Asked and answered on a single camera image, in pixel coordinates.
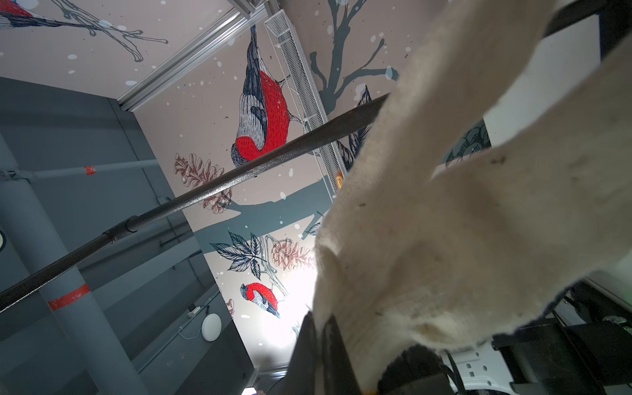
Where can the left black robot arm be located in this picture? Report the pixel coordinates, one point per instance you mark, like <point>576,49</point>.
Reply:
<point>582,345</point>

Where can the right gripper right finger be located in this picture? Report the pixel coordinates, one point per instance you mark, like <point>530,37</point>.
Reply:
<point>339,376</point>

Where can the cream knitted glove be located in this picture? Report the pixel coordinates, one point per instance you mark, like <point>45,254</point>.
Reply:
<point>409,255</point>

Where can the black clothes rack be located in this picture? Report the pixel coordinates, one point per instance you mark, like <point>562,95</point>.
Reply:
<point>330,132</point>

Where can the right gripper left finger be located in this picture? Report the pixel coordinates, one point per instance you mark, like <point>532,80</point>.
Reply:
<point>301,372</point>

